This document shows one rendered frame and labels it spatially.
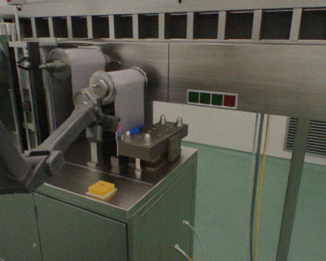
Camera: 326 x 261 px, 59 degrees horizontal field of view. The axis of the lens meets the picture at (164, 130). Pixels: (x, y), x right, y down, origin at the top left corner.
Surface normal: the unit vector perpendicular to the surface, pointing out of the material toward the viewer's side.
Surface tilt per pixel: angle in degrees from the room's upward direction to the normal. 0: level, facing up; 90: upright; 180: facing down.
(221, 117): 90
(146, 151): 90
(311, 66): 90
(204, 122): 90
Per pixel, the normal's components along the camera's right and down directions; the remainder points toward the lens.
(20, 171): 0.92, -0.22
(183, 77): -0.46, 0.26
